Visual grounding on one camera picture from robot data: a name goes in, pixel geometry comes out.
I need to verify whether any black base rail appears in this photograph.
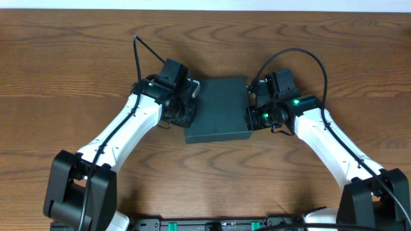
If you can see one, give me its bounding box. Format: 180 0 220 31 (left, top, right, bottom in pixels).
128 216 373 231

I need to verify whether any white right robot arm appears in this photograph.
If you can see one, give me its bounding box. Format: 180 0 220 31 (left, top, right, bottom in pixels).
247 69 410 230

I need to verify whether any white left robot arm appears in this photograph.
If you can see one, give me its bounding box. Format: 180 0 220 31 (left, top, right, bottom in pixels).
43 59 200 230

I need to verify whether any dark green box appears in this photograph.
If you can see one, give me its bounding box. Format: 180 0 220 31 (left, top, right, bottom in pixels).
184 77 252 144

